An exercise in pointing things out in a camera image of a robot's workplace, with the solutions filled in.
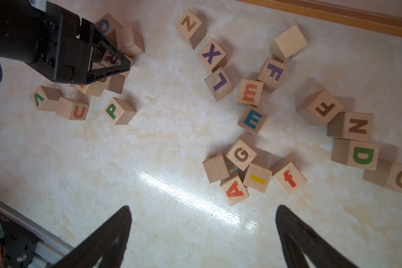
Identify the wooden block brown n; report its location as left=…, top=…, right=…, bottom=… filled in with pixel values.
left=327, top=112, right=374, bottom=142
left=175, top=9, right=207, bottom=50

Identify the wooden block purple X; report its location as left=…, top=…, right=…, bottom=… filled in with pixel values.
left=198, top=39, right=227, bottom=73

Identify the plain wooden block upper left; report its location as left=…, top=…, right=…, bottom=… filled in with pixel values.
left=116, top=25, right=145, bottom=57

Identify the wooden block yellow I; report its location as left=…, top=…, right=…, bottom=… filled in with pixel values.
left=243, top=162, right=272, bottom=194

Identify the wooden block orange m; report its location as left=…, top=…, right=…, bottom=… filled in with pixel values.
left=237, top=79, right=264, bottom=107

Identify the wooden block orange U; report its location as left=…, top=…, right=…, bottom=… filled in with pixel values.
left=55, top=97, right=89, bottom=121

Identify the wooden block purple R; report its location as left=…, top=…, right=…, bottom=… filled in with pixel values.
left=101, top=51, right=135, bottom=77

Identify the wooden block brown G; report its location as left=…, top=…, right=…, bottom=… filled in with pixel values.
left=226, top=138, right=258, bottom=172

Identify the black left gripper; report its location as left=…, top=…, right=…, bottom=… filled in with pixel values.
left=0, top=1, right=131, bottom=85

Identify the wooden two-tier shelf rack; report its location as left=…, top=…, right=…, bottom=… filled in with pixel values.
left=242, top=0, right=402, bottom=38

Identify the wooden block red A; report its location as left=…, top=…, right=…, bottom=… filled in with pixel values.
left=220, top=170, right=250, bottom=206

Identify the wooden block blue letter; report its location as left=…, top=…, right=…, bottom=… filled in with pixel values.
left=94, top=13, right=122, bottom=37

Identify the wooden block brown D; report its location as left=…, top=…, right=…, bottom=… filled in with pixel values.
left=363, top=159, right=402, bottom=193

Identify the wooden block red f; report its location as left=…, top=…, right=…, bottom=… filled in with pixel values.
left=271, top=161, right=308, bottom=195

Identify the wooden block purple F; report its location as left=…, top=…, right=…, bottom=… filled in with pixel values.
left=256, top=58, right=288, bottom=93

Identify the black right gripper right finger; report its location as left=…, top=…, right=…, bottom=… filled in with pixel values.
left=275, top=205, right=356, bottom=268

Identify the wooden block pile under gripper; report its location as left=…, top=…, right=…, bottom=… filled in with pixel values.
left=70, top=74, right=125, bottom=97

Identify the wooden block green P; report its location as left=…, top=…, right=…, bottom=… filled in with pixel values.
left=103, top=97, right=137, bottom=125

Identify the wooden block brown N top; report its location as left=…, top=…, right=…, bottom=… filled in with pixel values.
left=175, top=9, right=207, bottom=50

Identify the wooden block teal E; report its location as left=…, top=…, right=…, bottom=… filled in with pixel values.
left=237, top=105, right=268, bottom=136

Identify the wooden block purple L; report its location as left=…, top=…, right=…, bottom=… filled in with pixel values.
left=204, top=67, right=234, bottom=102

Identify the aluminium front rail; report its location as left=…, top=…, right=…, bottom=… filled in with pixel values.
left=0, top=201, right=74, bottom=268

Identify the wooden block brown F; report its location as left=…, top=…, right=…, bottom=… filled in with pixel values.
left=297, top=89, right=343, bottom=126

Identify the wooden block green D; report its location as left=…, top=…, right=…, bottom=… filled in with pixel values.
left=331, top=138, right=380, bottom=170

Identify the plain wooden block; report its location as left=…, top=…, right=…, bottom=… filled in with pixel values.
left=269, top=25, right=308, bottom=63
left=203, top=152, right=230, bottom=184
left=116, top=25, right=145, bottom=57

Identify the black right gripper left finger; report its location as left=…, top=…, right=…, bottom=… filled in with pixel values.
left=53, top=205, right=132, bottom=268

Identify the wooden block green V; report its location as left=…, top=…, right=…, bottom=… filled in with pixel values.
left=30, top=86, right=63, bottom=112

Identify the plain wooden block lower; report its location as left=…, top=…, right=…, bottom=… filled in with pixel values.
left=203, top=152, right=230, bottom=184

